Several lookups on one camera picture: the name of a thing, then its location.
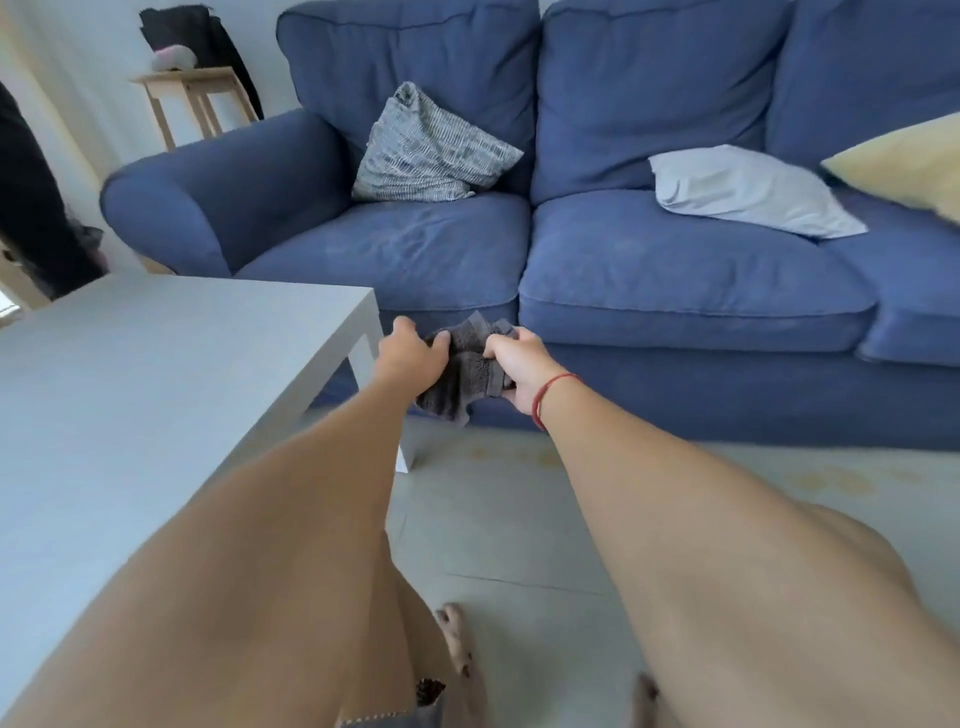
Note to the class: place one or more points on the person's right thumb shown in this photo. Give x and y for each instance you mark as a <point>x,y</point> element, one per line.
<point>501,343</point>

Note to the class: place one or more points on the light grey pillow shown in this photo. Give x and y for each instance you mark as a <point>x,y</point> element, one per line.
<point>742,187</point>

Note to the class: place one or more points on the blue fabric sofa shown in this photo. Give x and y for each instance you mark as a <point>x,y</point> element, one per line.
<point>570,187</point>

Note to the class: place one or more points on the pale yellow cushion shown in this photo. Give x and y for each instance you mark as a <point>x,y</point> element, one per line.
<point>900,165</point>

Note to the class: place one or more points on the person's right hand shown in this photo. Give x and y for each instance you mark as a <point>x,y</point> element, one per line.
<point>523,365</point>

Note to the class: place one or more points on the white coffee table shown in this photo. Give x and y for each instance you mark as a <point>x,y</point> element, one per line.
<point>150,420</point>

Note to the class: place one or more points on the dark curtain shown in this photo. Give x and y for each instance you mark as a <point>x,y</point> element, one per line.
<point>37,202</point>

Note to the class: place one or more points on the person's right forearm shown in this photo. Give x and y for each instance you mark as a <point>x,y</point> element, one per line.
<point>720,570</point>

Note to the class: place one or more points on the small wooden side table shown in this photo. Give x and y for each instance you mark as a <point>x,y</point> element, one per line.
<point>196,97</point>

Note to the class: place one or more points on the person's left forearm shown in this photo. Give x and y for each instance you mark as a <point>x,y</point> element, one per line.
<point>247,540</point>

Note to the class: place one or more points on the person's left leg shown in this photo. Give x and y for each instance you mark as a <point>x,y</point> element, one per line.
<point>435,645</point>

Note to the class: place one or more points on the dark grey towel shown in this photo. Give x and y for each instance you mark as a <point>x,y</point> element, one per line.
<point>465,367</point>

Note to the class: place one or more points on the person's left hand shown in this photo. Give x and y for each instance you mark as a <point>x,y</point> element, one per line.
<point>405,358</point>

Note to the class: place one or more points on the pink and white object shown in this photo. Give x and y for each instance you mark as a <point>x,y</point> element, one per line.
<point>174,58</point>

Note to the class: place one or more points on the person's shorts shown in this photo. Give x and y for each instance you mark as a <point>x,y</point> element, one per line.
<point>405,709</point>

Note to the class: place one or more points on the grey patterned cushion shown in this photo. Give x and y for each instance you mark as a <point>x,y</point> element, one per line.
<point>431,146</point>

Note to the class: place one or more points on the person's left thumb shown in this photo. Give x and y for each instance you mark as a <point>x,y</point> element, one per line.
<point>439,348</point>

